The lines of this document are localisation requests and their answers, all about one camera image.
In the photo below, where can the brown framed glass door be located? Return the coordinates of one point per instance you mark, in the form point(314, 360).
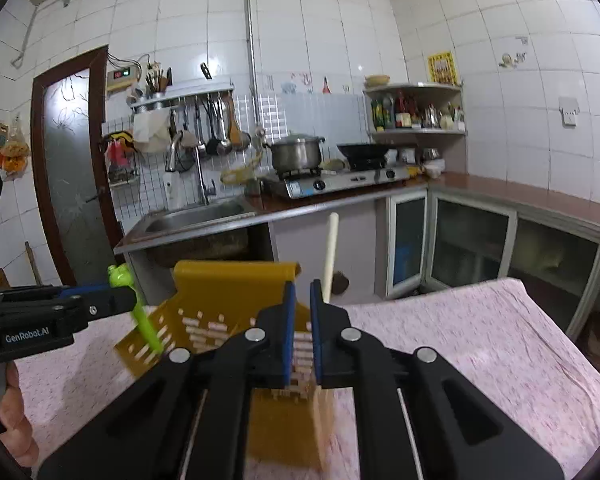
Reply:
point(70, 160)

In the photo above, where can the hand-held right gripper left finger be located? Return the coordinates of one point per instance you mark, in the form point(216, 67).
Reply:
point(289, 320)

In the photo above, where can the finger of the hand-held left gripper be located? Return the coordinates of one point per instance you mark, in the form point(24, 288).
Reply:
point(82, 290)
point(112, 305)

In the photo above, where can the orange plastic bag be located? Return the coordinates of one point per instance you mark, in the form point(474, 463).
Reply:
point(12, 152)

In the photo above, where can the white hanging cloth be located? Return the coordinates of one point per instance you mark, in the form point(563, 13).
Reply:
point(152, 132)

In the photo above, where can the yellow wall poster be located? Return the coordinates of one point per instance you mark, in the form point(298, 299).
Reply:
point(440, 67)

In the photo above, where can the yellow plastic bag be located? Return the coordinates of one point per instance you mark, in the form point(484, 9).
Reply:
point(237, 174)

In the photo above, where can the steel pot with lid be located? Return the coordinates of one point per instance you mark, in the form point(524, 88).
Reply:
point(295, 155)

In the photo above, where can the black ladle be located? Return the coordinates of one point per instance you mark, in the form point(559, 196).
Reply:
point(212, 145)

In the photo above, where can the vertical metal pipe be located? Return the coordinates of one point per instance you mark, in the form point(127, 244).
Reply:
point(251, 60)

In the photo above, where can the stack of white bowls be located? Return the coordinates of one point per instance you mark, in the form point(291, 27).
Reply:
point(434, 167)

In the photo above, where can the dark brown round object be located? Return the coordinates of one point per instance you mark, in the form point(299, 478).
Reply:
point(341, 282)

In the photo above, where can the white wall pipe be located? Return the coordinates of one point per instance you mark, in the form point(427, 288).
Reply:
point(30, 20)

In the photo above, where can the white corner shelf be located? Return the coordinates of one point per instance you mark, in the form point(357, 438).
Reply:
point(420, 131)

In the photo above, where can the white control box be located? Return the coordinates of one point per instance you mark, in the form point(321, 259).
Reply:
point(122, 76)

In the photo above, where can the beige chopstick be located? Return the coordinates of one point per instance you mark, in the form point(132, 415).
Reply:
point(331, 245)

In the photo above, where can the metal utensil wall rack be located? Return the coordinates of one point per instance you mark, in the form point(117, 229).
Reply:
point(180, 97)

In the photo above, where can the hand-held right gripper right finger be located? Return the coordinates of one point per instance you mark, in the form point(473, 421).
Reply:
point(316, 330)

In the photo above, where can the black wok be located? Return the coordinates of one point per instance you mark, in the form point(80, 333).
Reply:
point(362, 152)

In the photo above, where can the row of condiment bottles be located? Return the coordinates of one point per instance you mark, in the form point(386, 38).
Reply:
point(405, 115)

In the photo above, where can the wooden spatula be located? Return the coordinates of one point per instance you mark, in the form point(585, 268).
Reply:
point(239, 135)

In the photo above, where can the utensil cup on rack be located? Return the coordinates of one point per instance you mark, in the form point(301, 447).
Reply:
point(157, 85)

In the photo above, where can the steel ladle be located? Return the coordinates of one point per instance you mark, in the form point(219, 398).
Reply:
point(224, 145)

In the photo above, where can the green plastic spoon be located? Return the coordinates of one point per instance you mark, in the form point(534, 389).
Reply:
point(147, 327)

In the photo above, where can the chrome faucet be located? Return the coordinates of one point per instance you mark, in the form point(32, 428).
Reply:
point(200, 170)

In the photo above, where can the black wall knife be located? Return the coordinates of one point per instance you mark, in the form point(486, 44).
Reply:
point(206, 71)

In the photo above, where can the stainless steel sink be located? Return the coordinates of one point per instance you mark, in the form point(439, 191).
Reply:
point(195, 215)

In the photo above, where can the glass door kitchen cabinet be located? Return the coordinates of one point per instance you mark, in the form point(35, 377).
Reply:
point(470, 250)

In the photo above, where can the steel gas stove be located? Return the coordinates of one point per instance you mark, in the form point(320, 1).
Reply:
point(340, 182)

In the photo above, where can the yellow plastic utensil holder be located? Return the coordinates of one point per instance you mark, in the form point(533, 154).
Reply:
point(230, 280)

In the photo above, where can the person's left hand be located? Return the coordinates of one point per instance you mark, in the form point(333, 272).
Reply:
point(20, 410)

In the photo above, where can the pink floral tablecloth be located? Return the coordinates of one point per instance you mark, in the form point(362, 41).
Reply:
point(480, 360)

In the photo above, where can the white wall socket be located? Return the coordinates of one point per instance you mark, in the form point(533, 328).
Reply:
point(569, 110)

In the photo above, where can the wall decal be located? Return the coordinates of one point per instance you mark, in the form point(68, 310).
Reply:
point(512, 55)

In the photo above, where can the beige bowl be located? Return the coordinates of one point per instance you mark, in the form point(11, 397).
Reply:
point(377, 80)

